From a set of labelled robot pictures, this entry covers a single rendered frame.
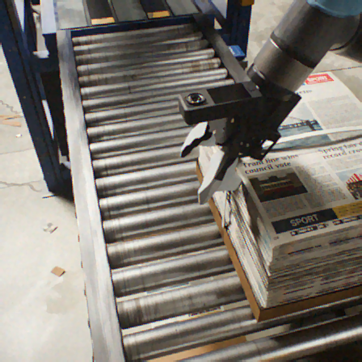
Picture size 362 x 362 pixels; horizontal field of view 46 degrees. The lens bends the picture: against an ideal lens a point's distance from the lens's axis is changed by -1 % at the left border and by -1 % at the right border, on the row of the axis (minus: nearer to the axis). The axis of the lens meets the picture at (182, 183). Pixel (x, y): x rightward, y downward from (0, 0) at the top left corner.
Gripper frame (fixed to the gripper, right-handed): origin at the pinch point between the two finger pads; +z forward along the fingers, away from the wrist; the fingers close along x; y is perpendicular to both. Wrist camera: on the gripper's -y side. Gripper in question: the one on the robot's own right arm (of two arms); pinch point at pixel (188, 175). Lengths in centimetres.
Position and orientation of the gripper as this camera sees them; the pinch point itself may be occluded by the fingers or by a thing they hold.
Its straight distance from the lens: 68.3
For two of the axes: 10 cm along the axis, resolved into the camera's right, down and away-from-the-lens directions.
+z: -4.9, 6.9, 5.3
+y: 8.3, 2.0, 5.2
